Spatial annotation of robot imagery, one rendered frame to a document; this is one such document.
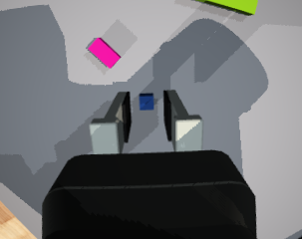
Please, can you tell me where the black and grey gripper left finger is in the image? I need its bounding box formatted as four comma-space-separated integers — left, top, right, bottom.
90, 92, 132, 154

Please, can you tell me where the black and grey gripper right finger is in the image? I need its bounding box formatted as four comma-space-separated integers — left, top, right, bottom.
163, 90, 203, 151

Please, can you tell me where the small blue cube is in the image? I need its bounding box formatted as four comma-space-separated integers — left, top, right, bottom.
140, 93, 153, 111

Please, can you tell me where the magenta rod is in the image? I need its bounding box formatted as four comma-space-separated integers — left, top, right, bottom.
89, 38, 121, 68

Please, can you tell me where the lime green rod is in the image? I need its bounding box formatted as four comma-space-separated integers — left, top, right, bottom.
196, 0, 258, 16

